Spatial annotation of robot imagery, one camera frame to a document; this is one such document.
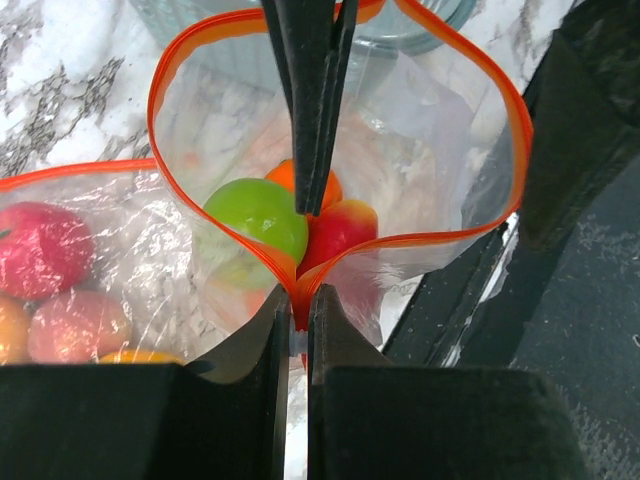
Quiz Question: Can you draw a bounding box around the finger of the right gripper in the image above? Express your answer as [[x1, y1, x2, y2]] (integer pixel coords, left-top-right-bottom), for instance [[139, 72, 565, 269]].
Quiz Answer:
[[261, 1, 334, 215], [307, 1, 359, 216]]

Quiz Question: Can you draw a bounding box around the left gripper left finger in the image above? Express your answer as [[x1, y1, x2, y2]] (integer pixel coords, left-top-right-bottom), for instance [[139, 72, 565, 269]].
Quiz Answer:
[[1, 287, 289, 479]]

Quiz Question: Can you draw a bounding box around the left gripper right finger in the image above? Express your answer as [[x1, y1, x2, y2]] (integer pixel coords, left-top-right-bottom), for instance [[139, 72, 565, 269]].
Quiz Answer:
[[307, 285, 589, 479]]

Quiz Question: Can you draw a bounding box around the clear orange zip bag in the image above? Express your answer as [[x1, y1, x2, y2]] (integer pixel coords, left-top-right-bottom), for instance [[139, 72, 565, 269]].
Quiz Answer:
[[147, 1, 533, 346], [1, 159, 223, 364]]

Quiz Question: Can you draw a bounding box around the pink peach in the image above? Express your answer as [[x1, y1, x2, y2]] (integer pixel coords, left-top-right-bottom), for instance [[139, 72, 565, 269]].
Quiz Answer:
[[28, 290, 132, 364]]

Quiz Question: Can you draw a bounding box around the small orange fruit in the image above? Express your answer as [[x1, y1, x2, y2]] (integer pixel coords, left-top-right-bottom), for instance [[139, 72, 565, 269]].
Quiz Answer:
[[296, 199, 378, 277]]

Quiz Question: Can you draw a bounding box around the green fruit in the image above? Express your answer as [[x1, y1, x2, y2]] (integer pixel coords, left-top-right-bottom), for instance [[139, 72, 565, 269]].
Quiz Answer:
[[203, 178, 309, 265]]

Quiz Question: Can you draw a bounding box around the red apple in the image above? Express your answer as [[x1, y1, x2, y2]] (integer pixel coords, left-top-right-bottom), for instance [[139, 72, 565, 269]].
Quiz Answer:
[[1, 202, 95, 300]]

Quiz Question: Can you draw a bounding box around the yellow bell pepper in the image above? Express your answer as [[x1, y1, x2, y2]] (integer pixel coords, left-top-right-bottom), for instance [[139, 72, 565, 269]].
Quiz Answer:
[[98, 349, 184, 365]]

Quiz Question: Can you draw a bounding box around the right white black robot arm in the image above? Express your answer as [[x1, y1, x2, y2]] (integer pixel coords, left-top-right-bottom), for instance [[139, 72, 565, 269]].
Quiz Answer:
[[385, 1, 639, 479]]

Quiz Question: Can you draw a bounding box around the teal white plastic basket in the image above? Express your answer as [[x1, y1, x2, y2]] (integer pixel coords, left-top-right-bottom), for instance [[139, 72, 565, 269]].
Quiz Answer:
[[129, 0, 476, 96]]

